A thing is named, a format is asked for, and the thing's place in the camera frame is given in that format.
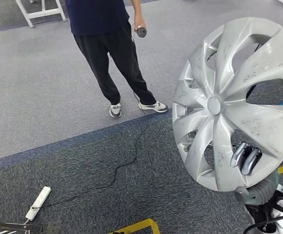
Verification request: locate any person's left hand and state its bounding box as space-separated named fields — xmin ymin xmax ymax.
xmin=133 ymin=13 xmax=147 ymax=34

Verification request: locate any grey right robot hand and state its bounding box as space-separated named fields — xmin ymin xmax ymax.
xmin=230 ymin=142 xmax=262 ymax=202

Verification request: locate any black handheld controller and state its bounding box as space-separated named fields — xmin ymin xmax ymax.
xmin=136 ymin=25 xmax=148 ymax=39

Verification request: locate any silver wheel hubcap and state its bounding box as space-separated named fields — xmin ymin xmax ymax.
xmin=172 ymin=17 xmax=283 ymax=193

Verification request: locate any person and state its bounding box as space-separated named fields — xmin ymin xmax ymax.
xmin=64 ymin=0 xmax=169 ymax=119

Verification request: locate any yellow floor tape marking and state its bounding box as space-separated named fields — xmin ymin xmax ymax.
xmin=110 ymin=218 xmax=160 ymax=234

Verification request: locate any white power strip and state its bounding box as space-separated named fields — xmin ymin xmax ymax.
xmin=26 ymin=186 xmax=52 ymax=222

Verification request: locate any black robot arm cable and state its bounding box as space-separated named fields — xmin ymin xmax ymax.
xmin=242 ymin=213 xmax=283 ymax=234

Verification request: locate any black floor cable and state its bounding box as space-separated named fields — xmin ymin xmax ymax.
xmin=31 ymin=92 xmax=157 ymax=211

